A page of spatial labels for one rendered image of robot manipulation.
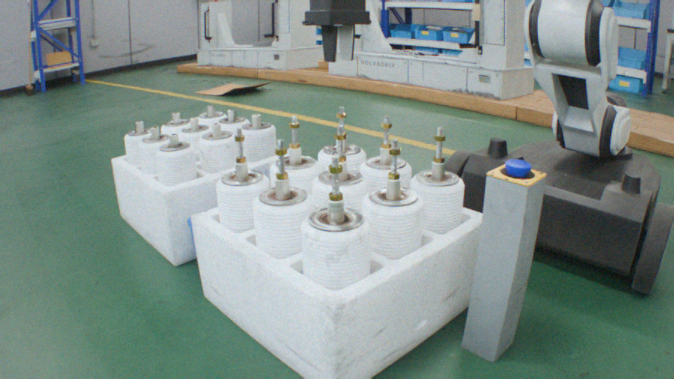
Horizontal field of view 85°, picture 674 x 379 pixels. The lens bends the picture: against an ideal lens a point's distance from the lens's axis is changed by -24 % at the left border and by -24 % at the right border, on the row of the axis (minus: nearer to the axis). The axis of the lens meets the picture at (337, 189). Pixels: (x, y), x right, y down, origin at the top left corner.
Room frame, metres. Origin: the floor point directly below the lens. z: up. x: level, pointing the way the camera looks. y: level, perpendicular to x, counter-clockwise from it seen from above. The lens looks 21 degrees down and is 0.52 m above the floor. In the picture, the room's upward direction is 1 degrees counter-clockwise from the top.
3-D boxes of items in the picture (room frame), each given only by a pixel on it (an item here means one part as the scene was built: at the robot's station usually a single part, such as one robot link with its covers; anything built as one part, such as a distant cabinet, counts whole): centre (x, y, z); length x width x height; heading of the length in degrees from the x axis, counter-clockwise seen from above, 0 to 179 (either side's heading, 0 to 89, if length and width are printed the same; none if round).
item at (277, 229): (0.68, 0.08, 0.16); 0.10 x 0.10 x 0.18
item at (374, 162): (0.84, -0.09, 0.25); 0.08 x 0.08 x 0.01
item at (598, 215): (1.08, -0.68, 0.19); 0.64 x 0.52 x 0.33; 135
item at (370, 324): (0.76, 0.00, 0.09); 0.39 x 0.39 x 0.18; 43
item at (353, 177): (0.76, -0.01, 0.25); 0.08 x 0.08 x 0.01
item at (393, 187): (0.67, -0.08, 0.26); 0.02 x 0.02 x 0.03
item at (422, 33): (6.28, -1.34, 0.36); 0.50 x 0.38 x 0.21; 135
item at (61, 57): (5.36, 3.63, 0.36); 0.31 x 0.25 x 0.20; 135
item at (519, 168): (0.60, -0.26, 0.32); 0.04 x 0.04 x 0.02
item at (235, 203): (0.77, 0.16, 0.16); 0.10 x 0.10 x 0.18
